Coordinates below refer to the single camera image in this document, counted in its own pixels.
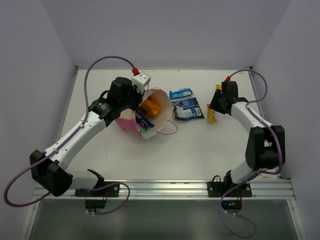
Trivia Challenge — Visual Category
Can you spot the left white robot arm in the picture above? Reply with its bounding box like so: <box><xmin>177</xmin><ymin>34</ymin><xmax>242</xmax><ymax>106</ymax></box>
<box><xmin>29</xmin><ymin>73</ymin><xmax>151</xmax><ymax>197</ymax></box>

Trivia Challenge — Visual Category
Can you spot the purple blue snack packet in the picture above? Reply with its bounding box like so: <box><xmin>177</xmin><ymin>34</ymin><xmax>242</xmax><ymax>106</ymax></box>
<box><xmin>135</xmin><ymin>111</ymin><xmax>155</xmax><ymax>134</ymax></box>

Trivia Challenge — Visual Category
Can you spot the orange snack packet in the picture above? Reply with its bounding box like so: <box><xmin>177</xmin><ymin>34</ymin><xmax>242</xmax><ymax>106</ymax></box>
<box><xmin>139</xmin><ymin>97</ymin><xmax>162</xmax><ymax>118</ymax></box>

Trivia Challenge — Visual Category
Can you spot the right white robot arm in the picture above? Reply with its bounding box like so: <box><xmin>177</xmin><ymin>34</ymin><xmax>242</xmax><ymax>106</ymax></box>
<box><xmin>209</xmin><ymin>81</ymin><xmax>286</xmax><ymax>197</ymax></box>

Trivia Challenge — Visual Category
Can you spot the light blue snack packet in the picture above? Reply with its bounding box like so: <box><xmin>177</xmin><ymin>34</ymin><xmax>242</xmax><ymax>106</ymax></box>
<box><xmin>169</xmin><ymin>88</ymin><xmax>193</xmax><ymax>100</ymax></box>

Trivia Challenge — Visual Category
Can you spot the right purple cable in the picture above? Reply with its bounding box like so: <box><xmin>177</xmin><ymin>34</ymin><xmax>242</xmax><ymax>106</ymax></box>
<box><xmin>218</xmin><ymin>69</ymin><xmax>284</xmax><ymax>238</ymax></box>

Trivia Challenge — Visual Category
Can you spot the right black controller box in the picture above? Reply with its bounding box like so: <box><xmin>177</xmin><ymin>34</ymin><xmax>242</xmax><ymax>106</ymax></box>
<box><xmin>221</xmin><ymin>198</ymin><xmax>243</xmax><ymax>211</ymax></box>

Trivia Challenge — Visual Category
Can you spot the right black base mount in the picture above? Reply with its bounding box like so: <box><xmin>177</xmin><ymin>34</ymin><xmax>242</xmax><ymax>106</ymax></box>
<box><xmin>206</xmin><ymin>175</ymin><xmax>253</xmax><ymax>198</ymax></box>

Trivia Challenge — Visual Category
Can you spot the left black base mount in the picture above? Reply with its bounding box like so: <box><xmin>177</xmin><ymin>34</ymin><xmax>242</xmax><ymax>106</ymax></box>
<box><xmin>70</xmin><ymin>169</ymin><xmax>120</xmax><ymax>198</ymax></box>

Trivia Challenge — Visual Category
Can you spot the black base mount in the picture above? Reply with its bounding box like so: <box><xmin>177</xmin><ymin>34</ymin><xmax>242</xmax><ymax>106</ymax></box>
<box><xmin>206</xmin><ymin>175</ymin><xmax>253</xmax><ymax>198</ymax></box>
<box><xmin>70</xmin><ymin>169</ymin><xmax>120</xmax><ymax>198</ymax></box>

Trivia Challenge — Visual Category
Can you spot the left black controller box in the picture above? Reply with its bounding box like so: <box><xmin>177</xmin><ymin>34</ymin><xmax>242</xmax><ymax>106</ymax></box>
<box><xmin>84</xmin><ymin>199</ymin><xmax>107</xmax><ymax>212</ymax></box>

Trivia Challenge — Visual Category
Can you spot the dark blue chips bag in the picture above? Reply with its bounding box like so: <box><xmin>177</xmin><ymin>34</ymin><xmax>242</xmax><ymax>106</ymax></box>
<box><xmin>171</xmin><ymin>97</ymin><xmax>205</xmax><ymax>121</ymax></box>

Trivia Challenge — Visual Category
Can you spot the purple cable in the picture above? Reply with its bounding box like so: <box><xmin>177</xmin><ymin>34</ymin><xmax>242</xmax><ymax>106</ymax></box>
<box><xmin>3</xmin><ymin>56</ymin><xmax>140</xmax><ymax>216</ymax></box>
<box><xmin>218</xmin><ymin>69</ymin><xmax>284</xmax><ymax>238</ymax></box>

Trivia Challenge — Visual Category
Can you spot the aluminium front rail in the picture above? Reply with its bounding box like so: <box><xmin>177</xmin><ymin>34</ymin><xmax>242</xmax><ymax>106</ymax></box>
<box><xmin>31</xmin><ymin>178</ymin><xmax>293</xmax><ymax>200</ymax></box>

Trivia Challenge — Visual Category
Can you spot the pink and cream paper bag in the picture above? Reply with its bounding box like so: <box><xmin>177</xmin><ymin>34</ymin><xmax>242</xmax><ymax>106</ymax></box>
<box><xmin>115</xmin><ymin>87</ymin><xmax>174</xmax><ymax>139</ymax></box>

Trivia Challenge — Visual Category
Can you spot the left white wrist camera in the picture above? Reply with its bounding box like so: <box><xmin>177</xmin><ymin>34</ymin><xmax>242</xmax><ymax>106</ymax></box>
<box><xmin>131</xmin><ymin>72</ymin><xmax>151</xmax><ymax>94</ymax></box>

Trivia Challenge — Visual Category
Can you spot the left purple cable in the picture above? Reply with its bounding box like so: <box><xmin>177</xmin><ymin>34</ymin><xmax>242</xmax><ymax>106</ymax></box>
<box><xmin>3</xmin><ymin>56</ymin><xmax>140</xmax><ymax>216</ymax></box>

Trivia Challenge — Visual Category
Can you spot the black controller box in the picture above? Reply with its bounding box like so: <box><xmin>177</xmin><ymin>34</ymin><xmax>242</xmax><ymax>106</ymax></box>
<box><xmin>221</xmin><ymin>198</ymin><xmax>243</xmax><ymax>211</ymax></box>
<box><xmin>84</xmin><ymin>199</ymin><xmax>107</xmax><ymax>212</ymax></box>

